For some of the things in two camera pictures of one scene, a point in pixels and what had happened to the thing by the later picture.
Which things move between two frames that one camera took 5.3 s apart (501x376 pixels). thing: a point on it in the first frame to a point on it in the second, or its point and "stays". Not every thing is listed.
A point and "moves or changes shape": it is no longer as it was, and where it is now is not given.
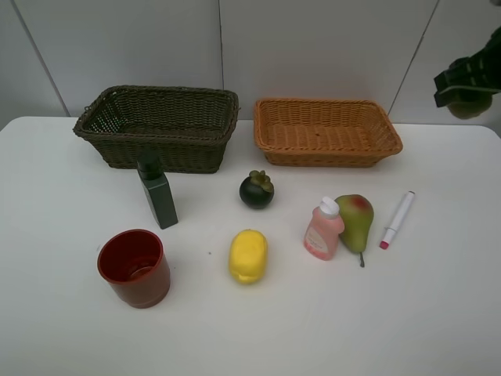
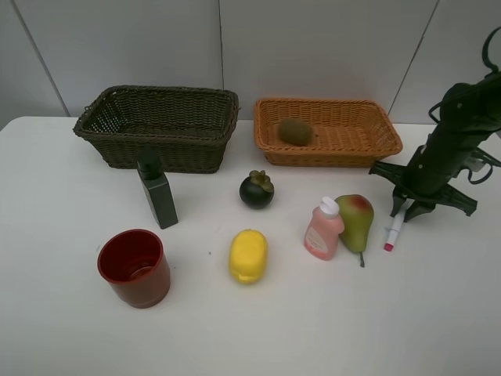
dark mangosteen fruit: x=257 y=190 stays
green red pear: x=357 y=213 stays
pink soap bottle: x=322 y=233 stays
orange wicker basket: x=324 y=133 stays
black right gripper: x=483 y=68 to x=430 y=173
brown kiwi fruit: x=470 y=109 moves or changes shape
